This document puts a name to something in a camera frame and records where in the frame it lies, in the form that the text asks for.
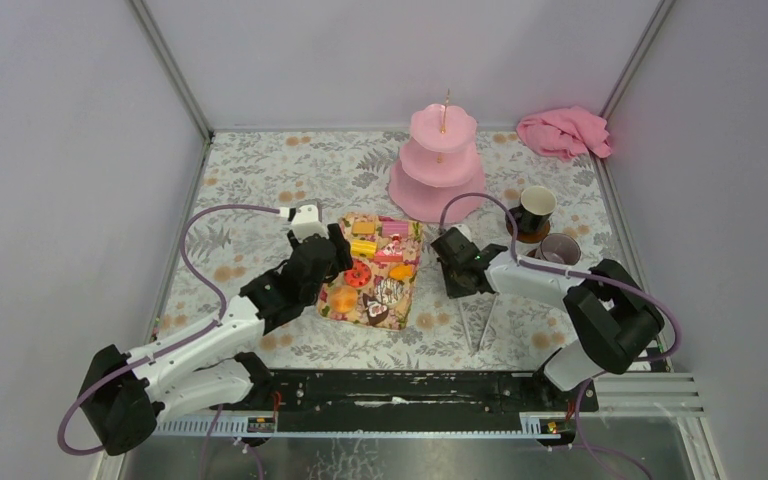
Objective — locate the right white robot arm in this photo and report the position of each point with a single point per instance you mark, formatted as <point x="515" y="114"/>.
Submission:
<point x="613" y="320"/>

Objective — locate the yellow roll cake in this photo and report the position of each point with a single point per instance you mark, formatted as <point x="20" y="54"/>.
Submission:
<point x="363" y="248"/>

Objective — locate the metal tongs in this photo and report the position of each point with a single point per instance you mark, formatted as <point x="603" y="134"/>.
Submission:
<point x="475" y="315"/>

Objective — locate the black mug white inside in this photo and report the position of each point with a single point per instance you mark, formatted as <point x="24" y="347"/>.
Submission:
<point x="536" y="205"/>

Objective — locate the orange round pastry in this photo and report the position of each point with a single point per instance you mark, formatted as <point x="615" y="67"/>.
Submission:
<point x="343" y="299"/>

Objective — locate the red donut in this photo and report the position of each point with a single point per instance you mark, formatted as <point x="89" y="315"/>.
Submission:
<point x="359" y="275"/>

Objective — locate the pink wafer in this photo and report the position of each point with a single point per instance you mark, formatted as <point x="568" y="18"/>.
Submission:
<point x="395" y="228"/>

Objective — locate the orange tart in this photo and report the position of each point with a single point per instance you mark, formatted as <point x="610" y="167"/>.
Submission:
<point x="401" y="272"/>

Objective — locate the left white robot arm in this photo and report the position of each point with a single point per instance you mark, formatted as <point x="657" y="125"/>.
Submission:
<point x="125" y="395"/>

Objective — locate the chocolate cake piece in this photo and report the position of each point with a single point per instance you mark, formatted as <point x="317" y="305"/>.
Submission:
<point x="376" y="311"/>

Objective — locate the floral dessert tray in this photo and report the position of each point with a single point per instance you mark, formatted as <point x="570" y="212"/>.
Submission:
<point x="398" y="314"/>

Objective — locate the strawberry cream cake slice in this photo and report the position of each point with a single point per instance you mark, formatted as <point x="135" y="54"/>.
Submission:
<point x="393" y="251"/>

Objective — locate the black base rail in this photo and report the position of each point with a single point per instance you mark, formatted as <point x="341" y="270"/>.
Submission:
<point x="308" y="401"/>

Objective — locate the chocolate drizzle donut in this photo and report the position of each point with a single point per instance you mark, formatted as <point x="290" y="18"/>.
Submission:
<point x="389" y="291"/>

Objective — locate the pink cloth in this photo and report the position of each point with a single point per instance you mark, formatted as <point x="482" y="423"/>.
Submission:
<point x="565" y="133"/>

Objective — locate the purple mug black handle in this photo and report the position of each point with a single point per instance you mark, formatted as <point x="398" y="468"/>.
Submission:
<point x="559" y="248"/>

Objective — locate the tan biscuit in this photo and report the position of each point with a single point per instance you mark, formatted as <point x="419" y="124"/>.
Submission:
<point x="363" y="228"/>

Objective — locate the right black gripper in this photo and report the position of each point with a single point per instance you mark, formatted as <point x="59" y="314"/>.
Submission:
<point x="452" y="291"/>

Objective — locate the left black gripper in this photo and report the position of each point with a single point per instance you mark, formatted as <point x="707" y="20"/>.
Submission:
<point x="325" y="248"/>

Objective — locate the floral tablecloth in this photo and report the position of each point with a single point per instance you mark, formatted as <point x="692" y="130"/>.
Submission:
<point x="234" y="241"/>

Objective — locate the pink three-tier cake stand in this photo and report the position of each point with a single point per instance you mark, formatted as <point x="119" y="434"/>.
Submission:
<point x="439" y="174"/>

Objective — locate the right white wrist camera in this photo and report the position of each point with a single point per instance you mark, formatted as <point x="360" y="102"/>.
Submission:
<point x="465" y="231"/>

